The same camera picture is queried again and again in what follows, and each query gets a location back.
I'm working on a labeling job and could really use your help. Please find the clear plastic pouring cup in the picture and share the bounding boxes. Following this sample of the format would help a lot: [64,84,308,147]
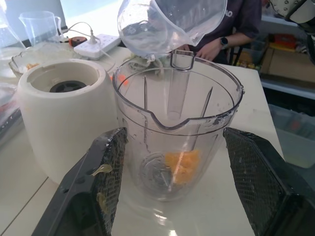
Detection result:
[117,0,228,59]

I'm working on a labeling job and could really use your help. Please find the pale fruit peel pile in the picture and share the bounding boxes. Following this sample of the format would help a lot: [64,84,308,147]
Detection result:
[122,54,171,76]

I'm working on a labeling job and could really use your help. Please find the red box on shelf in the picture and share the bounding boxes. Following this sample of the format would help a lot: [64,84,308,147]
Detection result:
[273,33,297,48]

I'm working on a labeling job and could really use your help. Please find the orange black tape measure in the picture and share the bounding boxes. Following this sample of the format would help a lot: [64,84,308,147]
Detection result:
[68,36,88,47]

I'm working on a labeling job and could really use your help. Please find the yellow toy figures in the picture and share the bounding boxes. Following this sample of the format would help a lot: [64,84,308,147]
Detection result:
[236,52,262,71]

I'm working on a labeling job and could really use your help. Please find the white power strip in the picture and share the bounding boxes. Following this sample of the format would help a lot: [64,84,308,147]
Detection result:
[73,33,122,60]

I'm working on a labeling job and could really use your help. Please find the person in dark shirt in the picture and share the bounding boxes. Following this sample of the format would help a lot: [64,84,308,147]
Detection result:
[189,0,263,65]

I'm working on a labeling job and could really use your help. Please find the black wrist watch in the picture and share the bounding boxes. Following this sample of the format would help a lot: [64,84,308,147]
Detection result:
[219,36,230,50]

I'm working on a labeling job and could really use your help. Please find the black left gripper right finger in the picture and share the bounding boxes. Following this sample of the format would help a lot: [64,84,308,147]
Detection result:
[222,127,315,236]

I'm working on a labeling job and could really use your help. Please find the dark flat package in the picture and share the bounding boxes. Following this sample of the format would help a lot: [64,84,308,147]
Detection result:
[0,83,23,146]

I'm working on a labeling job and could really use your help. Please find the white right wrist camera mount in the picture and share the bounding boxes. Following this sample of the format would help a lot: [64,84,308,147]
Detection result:
[267,0,315,25]

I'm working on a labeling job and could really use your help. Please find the clear glass bowl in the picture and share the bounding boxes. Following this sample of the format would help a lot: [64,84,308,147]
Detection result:
[8,48,76,80]

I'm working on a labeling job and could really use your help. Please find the person's bare hand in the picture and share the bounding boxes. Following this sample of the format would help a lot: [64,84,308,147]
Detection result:
[196,43,221,62]

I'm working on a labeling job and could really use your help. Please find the orange segments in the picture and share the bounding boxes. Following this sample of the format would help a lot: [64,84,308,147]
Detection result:
[164,149,202,185]

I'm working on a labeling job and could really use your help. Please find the brown cardboard box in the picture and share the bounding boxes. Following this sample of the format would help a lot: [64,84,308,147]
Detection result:
[260,46,315,84]

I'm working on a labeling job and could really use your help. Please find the translucent plastic storage bin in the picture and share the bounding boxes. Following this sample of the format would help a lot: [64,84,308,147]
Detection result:
[267,103,315,169]

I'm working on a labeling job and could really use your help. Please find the clear plastic blender jar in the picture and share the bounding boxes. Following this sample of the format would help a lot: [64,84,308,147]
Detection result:
[112,50,246,203]

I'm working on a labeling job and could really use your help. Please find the white blender base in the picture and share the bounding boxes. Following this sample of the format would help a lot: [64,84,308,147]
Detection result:
[16,58,119,185]

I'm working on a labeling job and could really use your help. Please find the white plug with cable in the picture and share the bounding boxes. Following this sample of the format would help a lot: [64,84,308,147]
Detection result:
[59,21,116,72]

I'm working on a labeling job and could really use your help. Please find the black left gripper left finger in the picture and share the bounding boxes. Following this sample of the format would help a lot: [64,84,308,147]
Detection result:
[31,127,129,236]

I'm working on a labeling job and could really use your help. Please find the large clear glass container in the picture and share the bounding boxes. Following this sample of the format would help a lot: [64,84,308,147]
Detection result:
[0,4,27,78]

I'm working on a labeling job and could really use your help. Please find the clear measuring jug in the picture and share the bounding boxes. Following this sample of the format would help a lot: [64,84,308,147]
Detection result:
[19,10,63,48]

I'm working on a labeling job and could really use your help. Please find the small orange bits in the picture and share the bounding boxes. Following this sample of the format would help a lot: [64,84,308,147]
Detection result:
[109,75,129,86]

